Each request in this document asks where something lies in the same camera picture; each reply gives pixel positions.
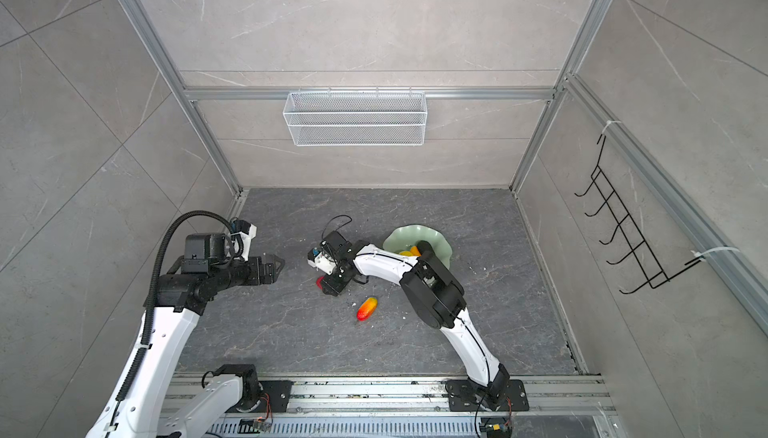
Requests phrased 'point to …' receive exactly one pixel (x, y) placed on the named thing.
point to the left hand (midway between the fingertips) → (265, 256)
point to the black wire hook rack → (626, 225)
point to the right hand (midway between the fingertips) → (331, 282)
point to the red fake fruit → (318, 282)
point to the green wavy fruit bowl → (403, 237)
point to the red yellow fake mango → (414, 251)
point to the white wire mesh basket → (357, 118)
